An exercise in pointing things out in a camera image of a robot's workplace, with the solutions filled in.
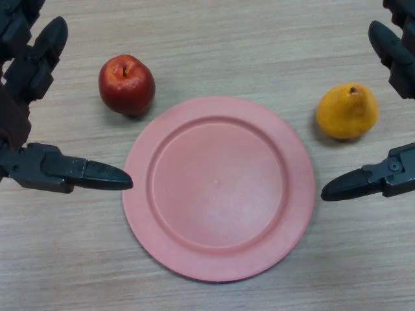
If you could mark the red apple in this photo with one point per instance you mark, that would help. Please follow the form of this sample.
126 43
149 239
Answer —
126 85

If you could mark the pink round plate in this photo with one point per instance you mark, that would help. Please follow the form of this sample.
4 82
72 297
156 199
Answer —
218 191

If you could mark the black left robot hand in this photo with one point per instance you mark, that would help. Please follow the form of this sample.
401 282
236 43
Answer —
30 166

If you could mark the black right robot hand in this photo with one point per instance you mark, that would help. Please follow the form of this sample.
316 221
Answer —
400 170

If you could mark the yellow pear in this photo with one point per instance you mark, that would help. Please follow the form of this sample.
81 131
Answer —
347 113

